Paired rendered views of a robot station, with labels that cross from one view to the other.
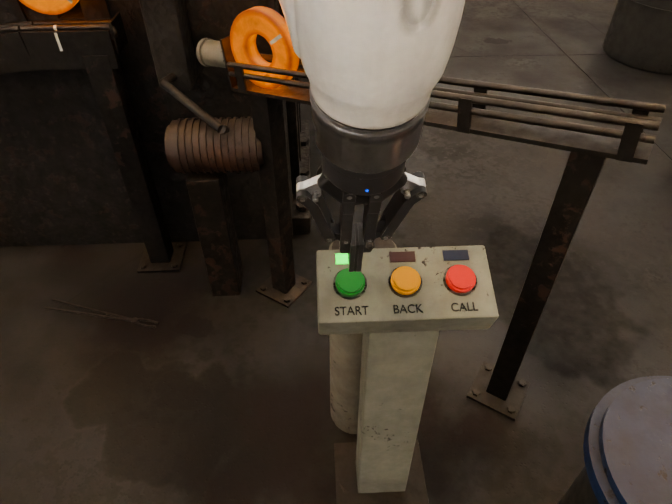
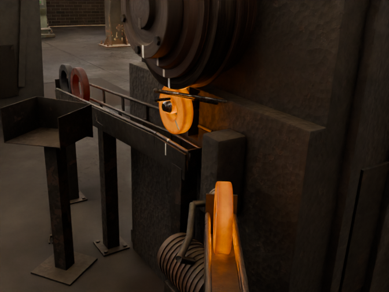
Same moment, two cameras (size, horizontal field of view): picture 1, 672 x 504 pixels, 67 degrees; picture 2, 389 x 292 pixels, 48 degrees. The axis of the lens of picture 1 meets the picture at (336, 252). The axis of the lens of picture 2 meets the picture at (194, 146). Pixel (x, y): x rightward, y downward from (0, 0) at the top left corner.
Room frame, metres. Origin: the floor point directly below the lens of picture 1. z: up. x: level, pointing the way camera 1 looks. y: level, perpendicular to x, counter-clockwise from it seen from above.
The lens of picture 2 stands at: (0.55, -0.53, 1.19)
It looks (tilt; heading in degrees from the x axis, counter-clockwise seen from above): 21 degrees down; 59
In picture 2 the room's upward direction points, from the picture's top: 2 degrees clockwise
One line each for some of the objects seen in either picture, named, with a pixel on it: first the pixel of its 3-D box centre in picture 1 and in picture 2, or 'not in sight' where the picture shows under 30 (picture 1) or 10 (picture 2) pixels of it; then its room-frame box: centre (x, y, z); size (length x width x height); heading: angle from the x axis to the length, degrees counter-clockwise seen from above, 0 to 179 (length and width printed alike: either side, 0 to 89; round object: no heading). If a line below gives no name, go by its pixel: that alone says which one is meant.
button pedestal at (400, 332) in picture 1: (389, 399); not in sight; (0.49, -0.09, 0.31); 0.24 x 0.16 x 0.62; 93
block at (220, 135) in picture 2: (170, 33); (223, 173); (1.21, 0.38, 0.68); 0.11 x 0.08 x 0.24; 3
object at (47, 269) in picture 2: not in sight; (54, 191); (0.91, 1.13, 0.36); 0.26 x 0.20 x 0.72; 128
